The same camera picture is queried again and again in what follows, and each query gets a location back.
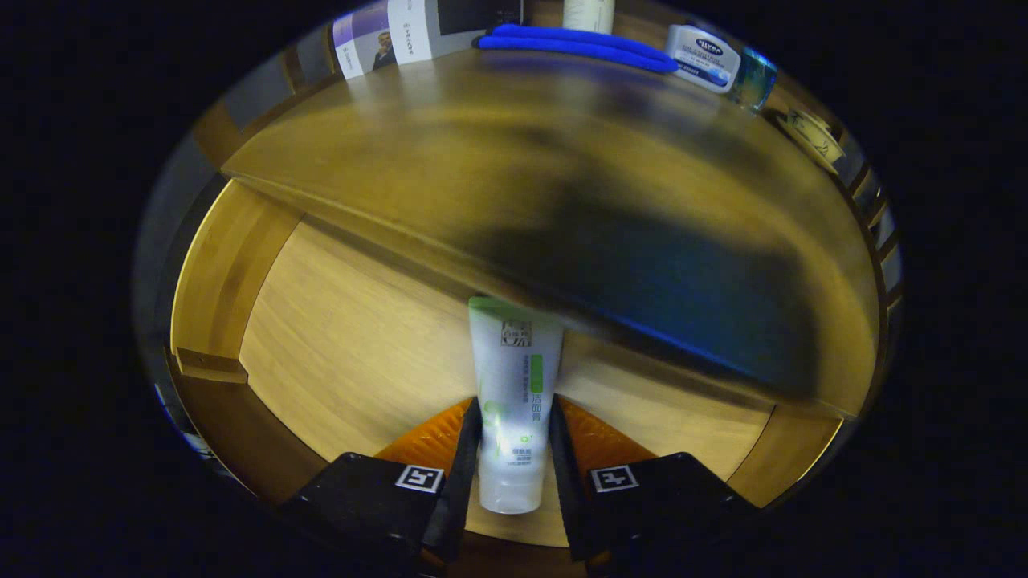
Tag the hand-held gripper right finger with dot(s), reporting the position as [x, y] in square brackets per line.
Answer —
[562, 482]

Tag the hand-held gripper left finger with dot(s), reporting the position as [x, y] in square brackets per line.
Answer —
[462, 490]

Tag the white green tube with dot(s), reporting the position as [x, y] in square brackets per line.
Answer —
[514, 385]

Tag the brown wooden drawer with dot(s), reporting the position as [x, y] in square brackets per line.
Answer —
[345, 345]

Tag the wooden countertop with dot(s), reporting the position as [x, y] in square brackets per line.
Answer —
[401, 160]

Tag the yellow saucer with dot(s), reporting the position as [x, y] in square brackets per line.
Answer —
[791, 132]

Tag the yellow lidded teacup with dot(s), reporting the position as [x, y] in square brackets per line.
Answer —
[819, 140]

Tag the blue folded cloth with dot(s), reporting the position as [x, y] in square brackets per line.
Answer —
[578, 44]

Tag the white bottle blue cap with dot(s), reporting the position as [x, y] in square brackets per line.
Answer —
[703, 60]

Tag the teal bottle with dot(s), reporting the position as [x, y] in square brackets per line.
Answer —
[755, 80]

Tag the purple book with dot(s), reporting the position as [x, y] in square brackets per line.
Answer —
[361, 44]

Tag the white book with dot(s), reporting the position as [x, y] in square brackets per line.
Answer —
[409, 32]

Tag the white pump bottle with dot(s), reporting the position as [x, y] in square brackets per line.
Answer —
[589, 14]

